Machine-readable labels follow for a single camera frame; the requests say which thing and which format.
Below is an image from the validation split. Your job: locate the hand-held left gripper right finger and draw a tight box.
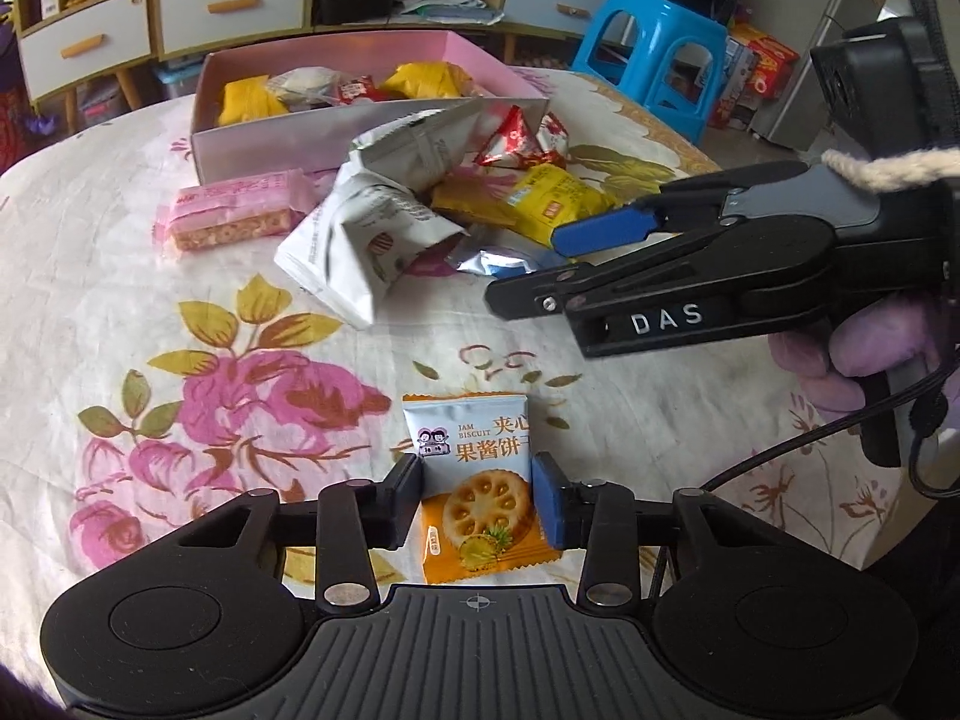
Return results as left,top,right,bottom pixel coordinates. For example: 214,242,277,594
529,452,797,610

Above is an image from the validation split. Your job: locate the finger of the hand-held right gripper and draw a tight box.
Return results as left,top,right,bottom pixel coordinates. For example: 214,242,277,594
486,221,830,323
551,161,811,257

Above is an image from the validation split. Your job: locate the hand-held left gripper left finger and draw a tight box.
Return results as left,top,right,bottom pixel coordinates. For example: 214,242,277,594
161,452,427,614

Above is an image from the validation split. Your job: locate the silver blue snack packet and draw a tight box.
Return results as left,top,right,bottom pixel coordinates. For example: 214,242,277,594
445,244,572,280

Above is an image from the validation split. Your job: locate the red pyramid candy packet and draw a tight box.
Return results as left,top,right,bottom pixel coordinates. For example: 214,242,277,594
475,105,542,170
536,111,572,168

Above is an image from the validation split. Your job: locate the jam biscuit packet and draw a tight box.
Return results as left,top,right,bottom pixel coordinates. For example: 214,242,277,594
401,392,562,586

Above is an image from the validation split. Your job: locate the grey white snack packet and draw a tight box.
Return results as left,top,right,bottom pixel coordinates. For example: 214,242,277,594
349,99,486,190

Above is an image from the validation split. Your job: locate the large yellow snack packet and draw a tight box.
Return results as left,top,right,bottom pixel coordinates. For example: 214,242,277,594
377,61,475,101

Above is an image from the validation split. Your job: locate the pink cracker bar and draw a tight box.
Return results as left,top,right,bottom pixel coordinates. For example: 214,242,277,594
154,167,317,257

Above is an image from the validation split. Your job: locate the small white printed packet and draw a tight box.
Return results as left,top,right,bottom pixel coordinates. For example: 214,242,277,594
266,65,344,104

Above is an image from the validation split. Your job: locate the pink cardboard box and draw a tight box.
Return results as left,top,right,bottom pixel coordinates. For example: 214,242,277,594
189,31,552,187

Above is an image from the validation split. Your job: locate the mustard ridged snack packet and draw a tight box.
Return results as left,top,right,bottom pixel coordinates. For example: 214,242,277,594
217,75,291,128

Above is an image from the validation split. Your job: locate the person's right hand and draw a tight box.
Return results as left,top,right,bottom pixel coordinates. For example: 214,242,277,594
771,296,950,407

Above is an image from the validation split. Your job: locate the colourful cardboard box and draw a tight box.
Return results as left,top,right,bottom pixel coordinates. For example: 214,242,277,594
705,36,760,130

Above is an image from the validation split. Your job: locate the blue plastic stool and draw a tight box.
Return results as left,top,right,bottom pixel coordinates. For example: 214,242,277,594
572,0,734,145

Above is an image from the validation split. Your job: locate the red snack box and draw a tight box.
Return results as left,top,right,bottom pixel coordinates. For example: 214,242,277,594
731,21,802,102

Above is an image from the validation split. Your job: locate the white refrigerator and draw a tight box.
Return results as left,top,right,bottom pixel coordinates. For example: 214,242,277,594
750,0,927,152

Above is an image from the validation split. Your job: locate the pile of papers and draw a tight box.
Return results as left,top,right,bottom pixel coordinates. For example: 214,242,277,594
390,0,505,25

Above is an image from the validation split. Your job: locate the clear plastic storage box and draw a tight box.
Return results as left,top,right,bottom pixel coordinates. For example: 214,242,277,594
154,62,209,104

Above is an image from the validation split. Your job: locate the wooden drawer cabinet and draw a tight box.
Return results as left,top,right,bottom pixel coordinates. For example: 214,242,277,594
150,0,316,65

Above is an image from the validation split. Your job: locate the cream braided cord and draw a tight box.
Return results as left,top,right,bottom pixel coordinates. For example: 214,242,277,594
821,148,960,190

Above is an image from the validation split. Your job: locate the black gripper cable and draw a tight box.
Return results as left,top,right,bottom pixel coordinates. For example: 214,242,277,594
701,382,960,500

